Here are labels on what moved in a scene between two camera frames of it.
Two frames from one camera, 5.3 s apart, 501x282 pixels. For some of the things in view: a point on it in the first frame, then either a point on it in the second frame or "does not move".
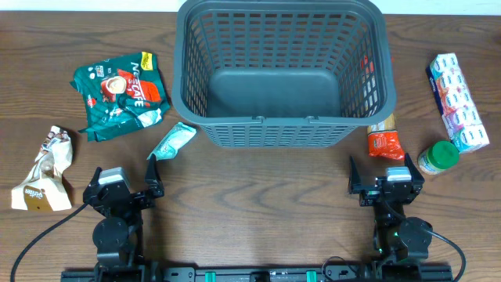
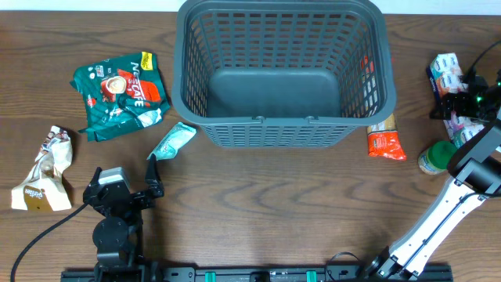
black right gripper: [386, 194] → [450, 106]
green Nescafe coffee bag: [120, 95] does not move
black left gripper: [155, 186] does not move
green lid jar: [440, 157] does not move
